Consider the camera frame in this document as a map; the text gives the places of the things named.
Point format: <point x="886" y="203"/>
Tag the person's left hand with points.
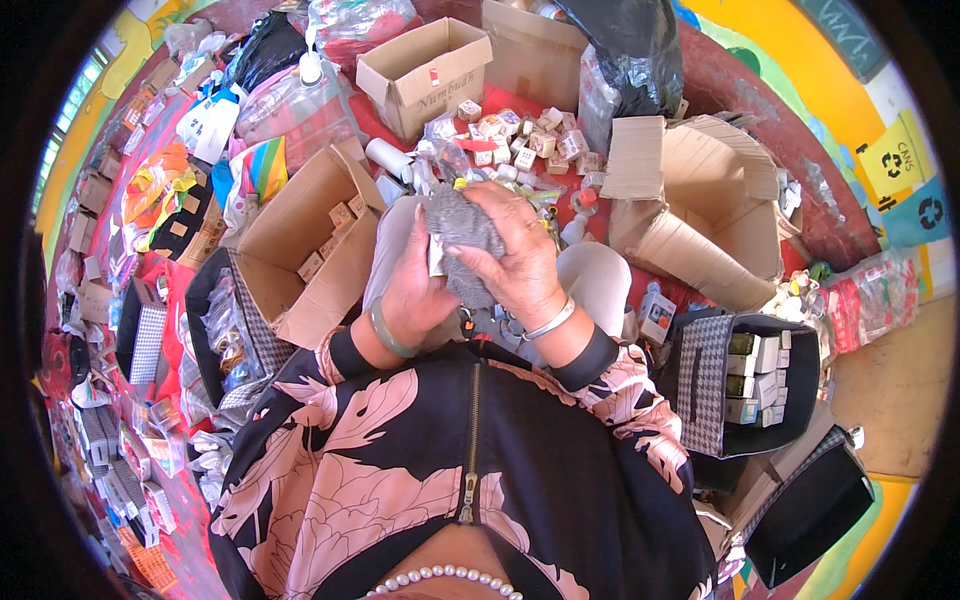
<point x="412" y="292"/>

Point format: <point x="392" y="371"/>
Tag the person's right hand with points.
<point x="525" y="259"/>

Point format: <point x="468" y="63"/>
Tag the small white box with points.
<point x="436" y="256"/>

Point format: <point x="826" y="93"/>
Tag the grey knitted cloth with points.
<point x="465" y="225"/>

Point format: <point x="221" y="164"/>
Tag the green jade bangle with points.
<point x="386" y="334"/>

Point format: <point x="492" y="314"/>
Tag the small white bottle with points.
<point x="574" y="229"/>

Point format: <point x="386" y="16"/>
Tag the small silver metal pieces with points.
<point x="514" y="326"/>

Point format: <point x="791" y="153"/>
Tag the silver bangle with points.
<point x="551" y="322"/>

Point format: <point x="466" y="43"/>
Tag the clear bottle red cap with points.
<point x="586" y="201"/>

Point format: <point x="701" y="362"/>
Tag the small beige box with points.
<point x="341" y="214"/>
<point x="310" y="266"/>
<point x="357" y="204"/>

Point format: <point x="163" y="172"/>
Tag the pile of small white boxes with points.
<point x="525" y="142"/>

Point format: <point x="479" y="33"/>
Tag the cardboard box with small boxes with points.
<point x="300" y="225"/>

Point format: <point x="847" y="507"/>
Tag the white plastic bottle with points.
<point x="388" y="157"/>

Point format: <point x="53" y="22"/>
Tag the blue white carton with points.
<point x="656" y="315"/>

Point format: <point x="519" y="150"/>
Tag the person's body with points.
<point x="420" y="465"/>

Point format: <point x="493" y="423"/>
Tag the large cardboard box torn flaps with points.
<point x="697" y="217"/>

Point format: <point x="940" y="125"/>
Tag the houndstooth bin with clear packets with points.
<point x="232" y="330"/>

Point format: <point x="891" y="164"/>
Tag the rainbow striped bag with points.
<point x="259" y="176"/>

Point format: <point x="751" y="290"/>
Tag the open printed cardboard box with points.
<point x="420" y="90"/>

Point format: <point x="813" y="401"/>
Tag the plain brown cardboard box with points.
<point x="532" y="60"/>

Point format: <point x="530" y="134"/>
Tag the clear pump bottle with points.
<point x="300" y="105"/>

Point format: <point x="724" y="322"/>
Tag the black plastic bag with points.
<point x="630" y="52"/>

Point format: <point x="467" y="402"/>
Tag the houndstooth bin with stacked boxes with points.
<point x="750" y="382"/>

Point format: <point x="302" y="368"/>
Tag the white blue plastic bag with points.
<point x="210" y="124"/>

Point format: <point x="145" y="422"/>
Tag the houndstooth bin with blister packs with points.
<point x="144" y="337"/>

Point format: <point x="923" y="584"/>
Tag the orange yellow plastic bags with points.
<point x="157" y="184"/>

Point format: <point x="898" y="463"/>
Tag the clear plastic bag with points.
<point x="360" y="19"/>

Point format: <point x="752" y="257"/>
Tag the black garbage bag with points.
<point x="262" y="49"/>

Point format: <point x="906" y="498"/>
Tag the heap of brown cartons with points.
<point x="94" y="202"/>

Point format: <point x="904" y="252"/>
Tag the heap of medicine packets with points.
<point x="135" y="480"/>

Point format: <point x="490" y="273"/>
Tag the clear bag with red labels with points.
<point x="870" y="300"/>

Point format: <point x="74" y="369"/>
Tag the empty black fabric bin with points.
<point x="810" y="510"/>

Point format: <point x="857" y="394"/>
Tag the window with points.
<point x="64" y="127"/>

